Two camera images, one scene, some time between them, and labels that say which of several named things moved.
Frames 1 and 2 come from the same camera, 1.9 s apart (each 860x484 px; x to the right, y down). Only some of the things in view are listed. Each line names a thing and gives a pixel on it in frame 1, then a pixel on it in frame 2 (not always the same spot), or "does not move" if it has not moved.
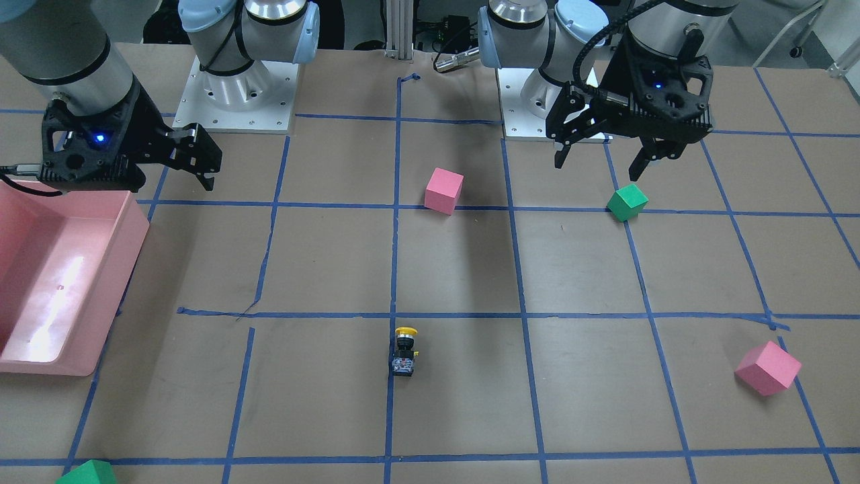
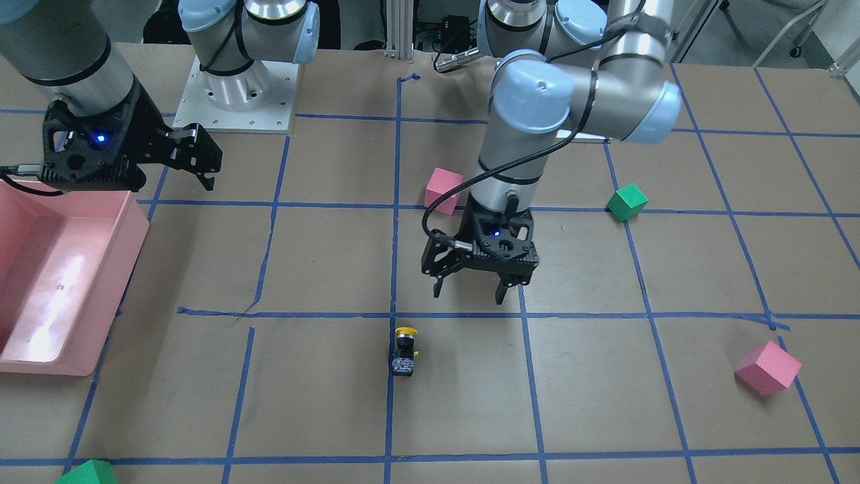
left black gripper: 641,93 -> 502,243
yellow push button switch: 402,361 does not move
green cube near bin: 92,472 does not move
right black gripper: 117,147 does not move
